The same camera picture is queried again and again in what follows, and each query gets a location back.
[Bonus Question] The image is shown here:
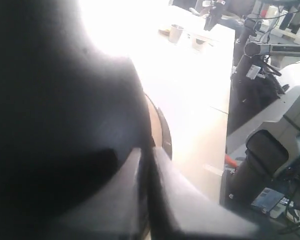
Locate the white side table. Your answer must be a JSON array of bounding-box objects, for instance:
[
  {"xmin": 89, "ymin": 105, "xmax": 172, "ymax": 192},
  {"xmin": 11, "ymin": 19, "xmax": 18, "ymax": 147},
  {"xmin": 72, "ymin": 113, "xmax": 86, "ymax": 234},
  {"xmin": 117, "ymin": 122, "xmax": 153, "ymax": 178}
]
[{"xmin": 79, "ymin": 0, "xmax": 235, "ymax": 202}]

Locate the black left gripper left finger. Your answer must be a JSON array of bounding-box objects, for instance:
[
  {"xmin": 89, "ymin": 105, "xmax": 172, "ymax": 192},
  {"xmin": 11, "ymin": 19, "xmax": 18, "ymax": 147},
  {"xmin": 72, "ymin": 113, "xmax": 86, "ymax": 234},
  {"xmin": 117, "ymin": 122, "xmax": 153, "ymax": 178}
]
[{"xmin": 52, "ymin": 148, "xmax": 145, "ymax": 240}]

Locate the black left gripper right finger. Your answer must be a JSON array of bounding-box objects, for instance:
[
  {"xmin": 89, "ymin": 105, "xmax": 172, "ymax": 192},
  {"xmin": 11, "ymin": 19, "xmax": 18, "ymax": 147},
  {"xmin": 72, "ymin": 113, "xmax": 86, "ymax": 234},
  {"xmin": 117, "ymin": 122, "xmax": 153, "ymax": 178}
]
[{"xmin": 149, "ymin": 147, "xmax": 260, "ymax": 240}]

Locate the small white bowl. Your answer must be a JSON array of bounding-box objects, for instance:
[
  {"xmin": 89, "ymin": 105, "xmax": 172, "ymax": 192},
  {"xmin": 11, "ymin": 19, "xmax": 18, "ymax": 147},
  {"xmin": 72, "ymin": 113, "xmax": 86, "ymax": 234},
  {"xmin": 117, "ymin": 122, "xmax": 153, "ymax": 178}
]
[{"xmin": 191, "ymin": 37, "xmax": 206, "ymax": 51}]

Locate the distant black gripper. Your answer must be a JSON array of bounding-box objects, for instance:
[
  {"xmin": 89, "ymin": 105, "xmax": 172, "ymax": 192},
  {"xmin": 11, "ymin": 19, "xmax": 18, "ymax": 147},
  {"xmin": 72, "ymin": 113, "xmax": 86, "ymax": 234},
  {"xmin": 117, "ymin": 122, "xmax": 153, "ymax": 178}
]
[{"xmin": 204, "ymin": 0, "xmax": 226, "ymax": 31}]

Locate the metal cup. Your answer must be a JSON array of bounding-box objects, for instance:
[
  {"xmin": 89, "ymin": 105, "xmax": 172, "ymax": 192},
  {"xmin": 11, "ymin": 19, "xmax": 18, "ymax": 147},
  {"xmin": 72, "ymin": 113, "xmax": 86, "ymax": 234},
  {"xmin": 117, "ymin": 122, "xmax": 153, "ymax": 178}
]
[{"xmin": 168, "ymin": 24, "xmax": 184, "ymax": 44}]

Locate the black helmet with tinted visor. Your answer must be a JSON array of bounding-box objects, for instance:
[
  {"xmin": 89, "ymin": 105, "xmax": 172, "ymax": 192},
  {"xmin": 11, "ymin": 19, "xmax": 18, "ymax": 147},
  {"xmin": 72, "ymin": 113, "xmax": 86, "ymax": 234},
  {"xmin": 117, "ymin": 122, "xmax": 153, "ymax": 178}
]
[{"xmin": 0, "ymin": 0, "xmax": 175, "ymax": 240}]

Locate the grey robot arm base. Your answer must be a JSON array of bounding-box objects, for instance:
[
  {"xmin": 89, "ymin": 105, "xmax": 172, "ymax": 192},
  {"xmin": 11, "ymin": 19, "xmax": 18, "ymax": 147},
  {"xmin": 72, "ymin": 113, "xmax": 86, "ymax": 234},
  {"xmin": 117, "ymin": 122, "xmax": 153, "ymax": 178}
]
[{"xmin": 219, "ymin": 86, "xmax": 300, "ymax": 205}]

